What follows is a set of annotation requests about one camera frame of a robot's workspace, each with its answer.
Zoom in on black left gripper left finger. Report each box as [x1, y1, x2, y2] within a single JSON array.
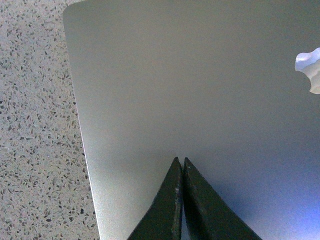
[[128, 157, 183, 240]]

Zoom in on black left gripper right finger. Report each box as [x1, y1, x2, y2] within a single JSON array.
[[183, 157, 261, 240]]

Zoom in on grey laptop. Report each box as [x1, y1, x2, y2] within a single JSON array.
[[63, 0, 320, 240]]

